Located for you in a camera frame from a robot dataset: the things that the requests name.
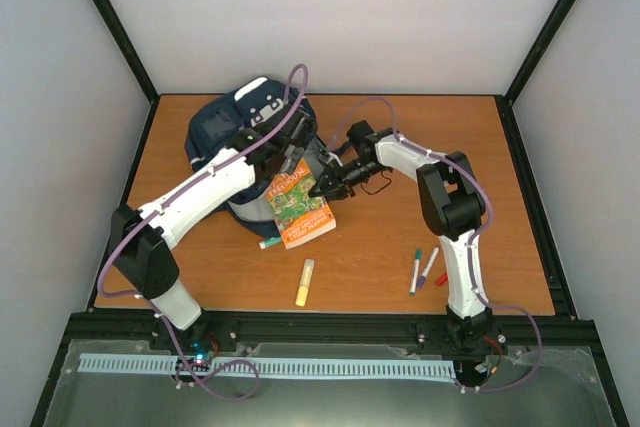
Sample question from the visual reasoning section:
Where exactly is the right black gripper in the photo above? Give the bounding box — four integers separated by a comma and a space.
309, 157, 386, 202

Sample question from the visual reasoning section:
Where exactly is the orange treehouse book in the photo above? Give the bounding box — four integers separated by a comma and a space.
265, 159, 336, 249

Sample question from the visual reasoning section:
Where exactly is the navy blue student backpack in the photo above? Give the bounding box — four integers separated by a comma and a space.
184, 75, 351, 238

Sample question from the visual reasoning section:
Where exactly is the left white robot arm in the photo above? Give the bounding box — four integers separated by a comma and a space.
98, 107, 317, 350

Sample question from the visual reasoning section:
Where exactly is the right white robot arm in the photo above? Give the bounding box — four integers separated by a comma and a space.
309, 121, 492, 352

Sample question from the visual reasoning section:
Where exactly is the green white glue stick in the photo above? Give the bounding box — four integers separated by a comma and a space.
259, 237, 282, 250

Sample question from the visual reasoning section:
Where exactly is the yellow highlighter marker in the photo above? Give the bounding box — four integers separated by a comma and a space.
295, 259, 315, 307

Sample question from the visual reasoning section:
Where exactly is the green whiteboard marker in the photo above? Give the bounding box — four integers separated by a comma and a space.
409, 248, 422, 296

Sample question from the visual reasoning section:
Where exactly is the purple whiteboard marker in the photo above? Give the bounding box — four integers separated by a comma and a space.
416, 246, 440, 289

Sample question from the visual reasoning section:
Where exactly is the red whiteboard marker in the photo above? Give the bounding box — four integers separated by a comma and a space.
436, 273, 448, 286

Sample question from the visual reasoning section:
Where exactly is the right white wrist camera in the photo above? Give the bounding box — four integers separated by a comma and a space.
318, 149, 343, 168

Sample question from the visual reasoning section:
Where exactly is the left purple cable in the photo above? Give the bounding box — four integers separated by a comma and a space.
96, 63, 310, 401

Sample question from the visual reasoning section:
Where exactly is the purple cable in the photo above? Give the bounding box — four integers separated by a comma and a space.
96, 63, 310, 401
332, 96, 544, 395

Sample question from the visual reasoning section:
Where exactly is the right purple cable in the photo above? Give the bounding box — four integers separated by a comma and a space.
332, 96, 544, 395

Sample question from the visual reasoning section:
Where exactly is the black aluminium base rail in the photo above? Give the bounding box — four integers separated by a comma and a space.
64, 309, 599, 363

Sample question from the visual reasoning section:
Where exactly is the left black frame post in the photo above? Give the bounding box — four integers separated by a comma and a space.
91, 0, 160, 104

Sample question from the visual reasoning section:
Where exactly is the black frame post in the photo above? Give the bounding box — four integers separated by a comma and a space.
91, 0, 160, 104
504, 0, 577, 108

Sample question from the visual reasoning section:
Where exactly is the light blue cable duct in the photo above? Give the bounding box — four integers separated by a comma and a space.
77, 353, 456, 383

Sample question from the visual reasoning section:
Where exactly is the right black frame post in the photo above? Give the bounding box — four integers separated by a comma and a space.
504, 0, 577, 108

